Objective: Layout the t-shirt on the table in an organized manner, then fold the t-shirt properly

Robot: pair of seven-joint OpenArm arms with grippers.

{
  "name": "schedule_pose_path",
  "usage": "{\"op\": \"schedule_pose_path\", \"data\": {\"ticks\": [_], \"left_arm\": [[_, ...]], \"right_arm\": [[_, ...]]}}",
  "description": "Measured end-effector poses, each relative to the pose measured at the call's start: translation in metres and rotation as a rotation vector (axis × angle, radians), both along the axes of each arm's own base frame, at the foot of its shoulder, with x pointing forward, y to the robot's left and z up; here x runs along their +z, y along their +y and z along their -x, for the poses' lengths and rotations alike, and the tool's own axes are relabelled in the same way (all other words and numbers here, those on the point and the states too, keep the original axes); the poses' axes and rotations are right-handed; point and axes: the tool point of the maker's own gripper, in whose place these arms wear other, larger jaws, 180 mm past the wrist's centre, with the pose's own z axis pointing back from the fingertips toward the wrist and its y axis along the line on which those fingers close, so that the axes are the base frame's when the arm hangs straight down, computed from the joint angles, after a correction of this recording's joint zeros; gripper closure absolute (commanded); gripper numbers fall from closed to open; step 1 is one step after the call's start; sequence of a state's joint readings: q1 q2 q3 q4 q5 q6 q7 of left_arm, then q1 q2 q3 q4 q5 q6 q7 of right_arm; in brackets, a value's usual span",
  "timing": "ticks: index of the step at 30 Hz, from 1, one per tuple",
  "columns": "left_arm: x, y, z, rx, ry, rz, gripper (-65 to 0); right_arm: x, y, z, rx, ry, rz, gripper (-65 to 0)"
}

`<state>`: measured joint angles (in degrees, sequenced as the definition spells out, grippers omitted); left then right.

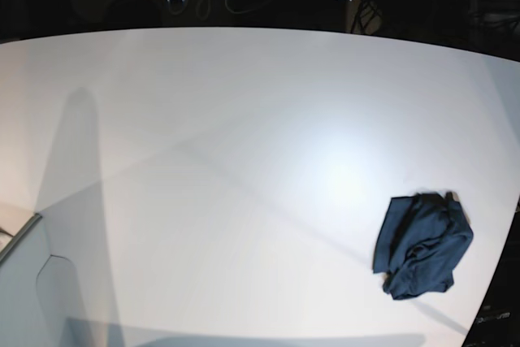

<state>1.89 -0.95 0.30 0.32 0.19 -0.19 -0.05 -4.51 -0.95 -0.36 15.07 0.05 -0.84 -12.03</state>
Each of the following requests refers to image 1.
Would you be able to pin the dark blue t-shirt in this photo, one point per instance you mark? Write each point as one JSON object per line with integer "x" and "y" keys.
{"x": 422, "y": 239}

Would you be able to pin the white storage bin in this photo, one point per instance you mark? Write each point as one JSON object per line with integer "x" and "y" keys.
{"x": 56, "y": 281}

